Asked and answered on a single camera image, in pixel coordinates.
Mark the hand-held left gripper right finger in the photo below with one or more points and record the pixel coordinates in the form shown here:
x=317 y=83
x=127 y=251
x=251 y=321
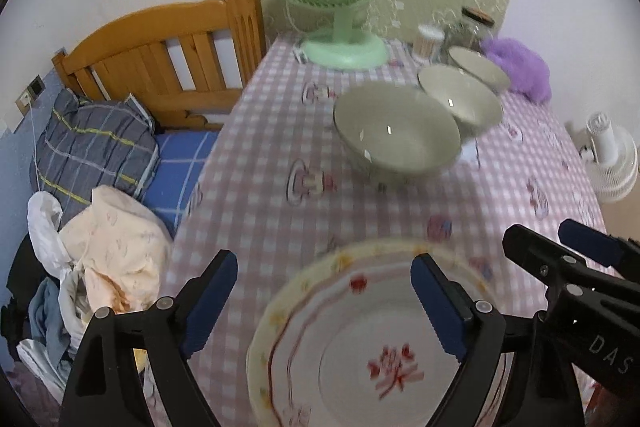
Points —
x=435 y=302

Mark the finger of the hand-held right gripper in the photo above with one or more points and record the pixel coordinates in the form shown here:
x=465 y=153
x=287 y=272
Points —
x=595 y=242
x=545 y=262

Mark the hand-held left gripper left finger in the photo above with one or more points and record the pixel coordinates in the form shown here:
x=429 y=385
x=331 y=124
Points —
x=210 y=302

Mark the large yellow floral plate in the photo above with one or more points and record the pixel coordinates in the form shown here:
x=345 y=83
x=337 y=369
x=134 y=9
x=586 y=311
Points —
x=260 y=347

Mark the white red-print plate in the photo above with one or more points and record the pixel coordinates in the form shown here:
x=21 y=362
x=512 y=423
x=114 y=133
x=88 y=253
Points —
x=360 y=357

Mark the green ceramic bowl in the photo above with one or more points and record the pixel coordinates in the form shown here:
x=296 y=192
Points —
x=480 y=67
x=395 y=132
x=465 y=97

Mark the white clip fan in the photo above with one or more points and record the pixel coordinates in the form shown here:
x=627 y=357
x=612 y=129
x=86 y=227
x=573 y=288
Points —
x=612 y=157

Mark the peach patterned cloth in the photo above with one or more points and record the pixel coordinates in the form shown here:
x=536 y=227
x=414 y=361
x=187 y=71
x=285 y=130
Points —
x=125 y=247

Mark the blue checked bed sheet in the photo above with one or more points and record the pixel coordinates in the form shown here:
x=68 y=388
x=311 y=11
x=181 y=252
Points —
x=180 y=177

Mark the blue grey clothes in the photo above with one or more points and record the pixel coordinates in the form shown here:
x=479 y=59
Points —
x=45 y=322

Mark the white plastic bag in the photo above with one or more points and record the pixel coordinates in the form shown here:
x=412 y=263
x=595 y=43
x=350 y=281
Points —
x=45 y=227

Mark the purple plush toy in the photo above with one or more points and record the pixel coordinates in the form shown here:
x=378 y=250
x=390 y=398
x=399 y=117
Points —
x=520 y=67

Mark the dark cloth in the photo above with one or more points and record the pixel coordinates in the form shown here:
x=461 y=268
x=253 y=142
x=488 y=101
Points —
x=20 y=267

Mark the grey plaid pillow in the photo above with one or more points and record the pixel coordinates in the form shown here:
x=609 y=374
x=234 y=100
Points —
x=90 y=142

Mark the glass jar with brown lid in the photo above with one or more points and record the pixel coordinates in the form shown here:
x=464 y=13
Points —
x=467 y=32

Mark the cotton swab container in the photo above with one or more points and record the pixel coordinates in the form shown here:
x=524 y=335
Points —
x=427 y=42

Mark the wooden bed headboard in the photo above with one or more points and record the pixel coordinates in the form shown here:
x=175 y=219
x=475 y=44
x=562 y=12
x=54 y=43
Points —
x=150 y=37

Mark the wall socket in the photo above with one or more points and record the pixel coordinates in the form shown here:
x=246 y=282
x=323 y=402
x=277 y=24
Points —
x=30 y=94

